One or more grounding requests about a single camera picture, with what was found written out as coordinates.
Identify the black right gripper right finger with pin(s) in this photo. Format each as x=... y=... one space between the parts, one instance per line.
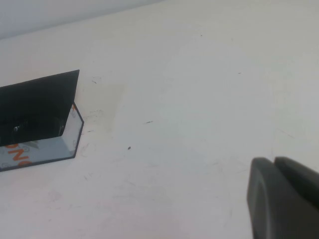
x=301 y=179

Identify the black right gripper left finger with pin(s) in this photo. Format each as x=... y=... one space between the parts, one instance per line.
x=264 y=199

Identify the grey glasses case, orange print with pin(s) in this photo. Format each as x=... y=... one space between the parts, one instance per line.
x=37 y=104

